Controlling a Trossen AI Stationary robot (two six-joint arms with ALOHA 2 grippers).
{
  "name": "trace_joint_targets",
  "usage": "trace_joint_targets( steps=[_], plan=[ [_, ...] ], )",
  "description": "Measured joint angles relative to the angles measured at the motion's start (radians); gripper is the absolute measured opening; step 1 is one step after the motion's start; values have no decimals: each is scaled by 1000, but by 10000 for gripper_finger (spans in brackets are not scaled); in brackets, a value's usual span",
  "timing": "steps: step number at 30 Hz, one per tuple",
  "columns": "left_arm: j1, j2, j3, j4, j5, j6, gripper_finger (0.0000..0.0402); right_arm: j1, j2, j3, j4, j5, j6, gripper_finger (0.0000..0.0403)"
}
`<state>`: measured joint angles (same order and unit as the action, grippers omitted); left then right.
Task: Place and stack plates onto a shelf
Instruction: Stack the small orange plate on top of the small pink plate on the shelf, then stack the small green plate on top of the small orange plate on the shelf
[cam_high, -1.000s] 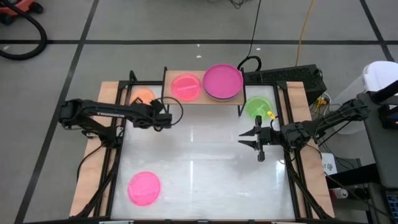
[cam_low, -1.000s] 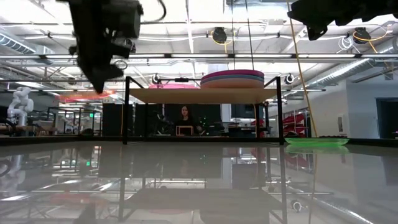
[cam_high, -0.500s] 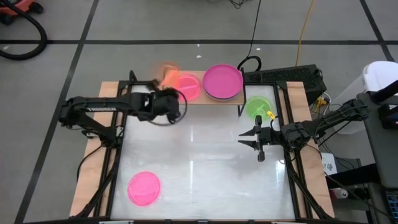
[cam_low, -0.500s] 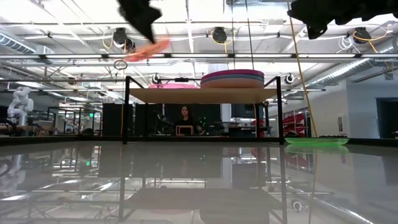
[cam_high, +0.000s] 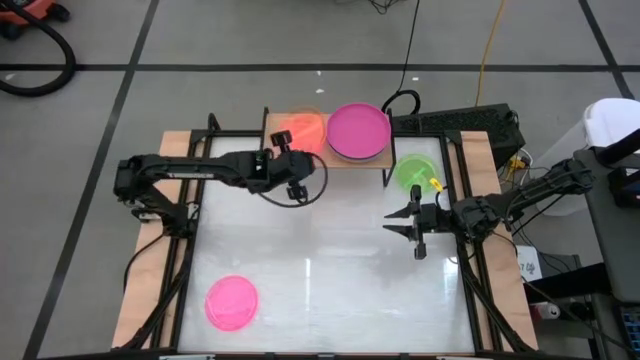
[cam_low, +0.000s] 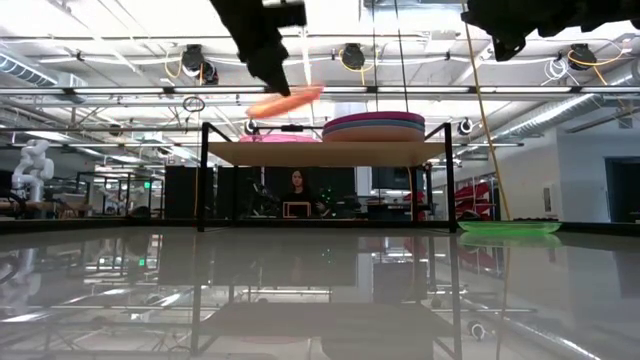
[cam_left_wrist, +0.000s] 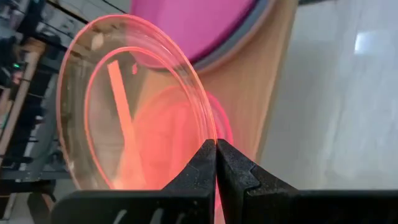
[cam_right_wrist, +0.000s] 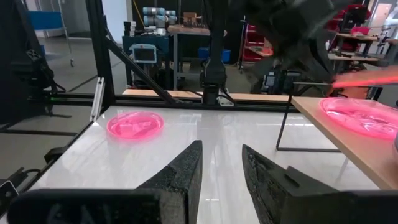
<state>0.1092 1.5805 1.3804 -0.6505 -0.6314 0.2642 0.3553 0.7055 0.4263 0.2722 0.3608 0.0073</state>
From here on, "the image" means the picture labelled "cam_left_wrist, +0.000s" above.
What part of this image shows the black metal rig frame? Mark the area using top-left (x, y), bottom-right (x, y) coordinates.
top-left (0, 0), bottom-right (94, 224)

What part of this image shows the orange translucent plate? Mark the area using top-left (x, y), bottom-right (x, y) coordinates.
top-left (55, 14), bottom-right (226, 224)

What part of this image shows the magenta opaque plate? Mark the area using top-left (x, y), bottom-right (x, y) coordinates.
top-left (129, 0), bottom-right (259, 68)

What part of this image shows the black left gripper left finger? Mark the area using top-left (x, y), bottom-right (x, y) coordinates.
top-left (50, 138), bottom-right (218, 224)

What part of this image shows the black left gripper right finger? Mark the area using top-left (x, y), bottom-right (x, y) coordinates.
top-left (216, 138), bottom-right (398, 224)

